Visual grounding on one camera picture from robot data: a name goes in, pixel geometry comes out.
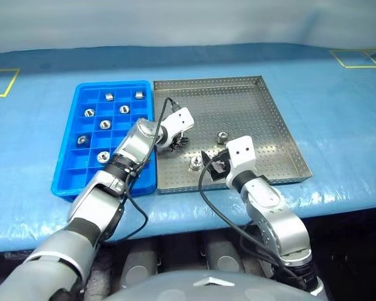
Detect blue plastic compartment tray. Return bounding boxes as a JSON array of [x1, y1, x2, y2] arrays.
[[50, 80, 159, 202]]

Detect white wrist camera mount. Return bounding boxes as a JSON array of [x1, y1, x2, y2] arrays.
[[157, 107, 196, 150], [226, 135, 257, 181]]

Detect metal nut lower tray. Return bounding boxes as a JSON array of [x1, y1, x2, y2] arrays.
[[189, 156, 204, 172]]

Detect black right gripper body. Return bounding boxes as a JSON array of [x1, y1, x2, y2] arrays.
[[211, 149, 233, 180]]

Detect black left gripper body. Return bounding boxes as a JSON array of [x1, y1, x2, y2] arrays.
[[170, 132, 187, 149]]

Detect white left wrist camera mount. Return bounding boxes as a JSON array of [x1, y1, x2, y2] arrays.
[[157, 107, 196, 150]]

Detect blue plastic table cover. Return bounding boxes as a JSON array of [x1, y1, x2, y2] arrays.
[[0, 43, 376, 254]]

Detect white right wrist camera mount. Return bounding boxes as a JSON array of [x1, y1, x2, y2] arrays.
[[226, 135, 257, 181]]

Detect perforated steel tray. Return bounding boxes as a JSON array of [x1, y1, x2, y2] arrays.
[[152, 75, 313, 195]]

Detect grey robot torso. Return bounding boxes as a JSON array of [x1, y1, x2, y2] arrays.
[[102, 270, 330, 301]]

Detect dark grey rounded robot leg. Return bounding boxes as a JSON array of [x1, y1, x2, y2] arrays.
[[120, 237, 160, 290], [203, 233, 246, 274]]

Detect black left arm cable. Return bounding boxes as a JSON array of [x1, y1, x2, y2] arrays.
[[103, 97, 180, 246]]

